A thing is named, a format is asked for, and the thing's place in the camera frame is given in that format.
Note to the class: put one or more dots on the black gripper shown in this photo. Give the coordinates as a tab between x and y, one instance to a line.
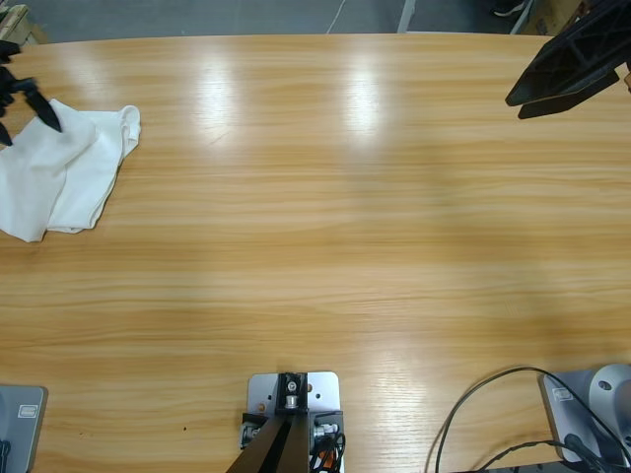
10	86

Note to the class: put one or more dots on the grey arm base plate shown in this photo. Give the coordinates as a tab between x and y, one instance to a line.
554	419
24	443

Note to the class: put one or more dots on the white t-shirt with black logo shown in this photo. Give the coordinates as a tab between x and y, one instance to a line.
49	172

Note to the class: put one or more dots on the black clamp with silver knob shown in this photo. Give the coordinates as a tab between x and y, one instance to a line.
252	433
325	428

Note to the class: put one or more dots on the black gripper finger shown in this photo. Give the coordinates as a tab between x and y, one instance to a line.
567	104
577	59

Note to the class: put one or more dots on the brown cardboard box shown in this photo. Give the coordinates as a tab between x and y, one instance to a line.
549	20

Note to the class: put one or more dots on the wooden pallet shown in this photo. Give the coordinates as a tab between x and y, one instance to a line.
20	27

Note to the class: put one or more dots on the white mount block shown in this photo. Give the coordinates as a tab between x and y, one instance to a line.
325	389

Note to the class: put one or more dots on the black gripper side bracket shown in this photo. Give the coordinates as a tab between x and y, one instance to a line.
10	49

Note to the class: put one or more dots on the white metal pole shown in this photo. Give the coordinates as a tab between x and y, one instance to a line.
405	15

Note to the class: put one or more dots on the dark camera post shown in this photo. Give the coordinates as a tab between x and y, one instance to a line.
281	453

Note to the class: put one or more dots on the black sneaker with white sole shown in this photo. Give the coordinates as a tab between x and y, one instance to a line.
508	9

